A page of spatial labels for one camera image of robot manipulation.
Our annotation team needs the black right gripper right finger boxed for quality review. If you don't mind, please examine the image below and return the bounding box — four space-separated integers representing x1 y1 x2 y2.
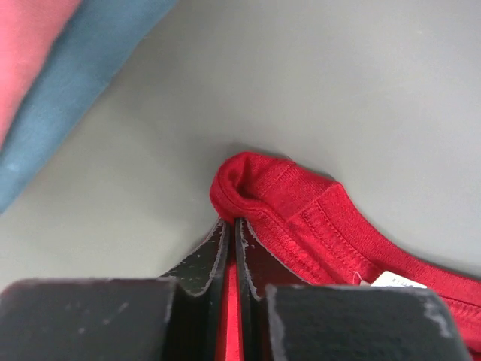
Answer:
235 219 470 360

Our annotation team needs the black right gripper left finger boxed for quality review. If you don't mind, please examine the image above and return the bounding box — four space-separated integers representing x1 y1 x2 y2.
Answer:
1 220 230 361

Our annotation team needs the red t shirt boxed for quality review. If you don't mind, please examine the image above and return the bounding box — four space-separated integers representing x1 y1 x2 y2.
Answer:
210 152 480 359

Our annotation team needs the folded blue t shirt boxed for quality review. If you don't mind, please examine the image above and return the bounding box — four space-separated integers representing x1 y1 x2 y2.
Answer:
1 1 175 211

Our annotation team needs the folded pink t shirt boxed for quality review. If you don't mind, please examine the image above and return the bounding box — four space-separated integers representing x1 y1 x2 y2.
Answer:
0 0 80 143

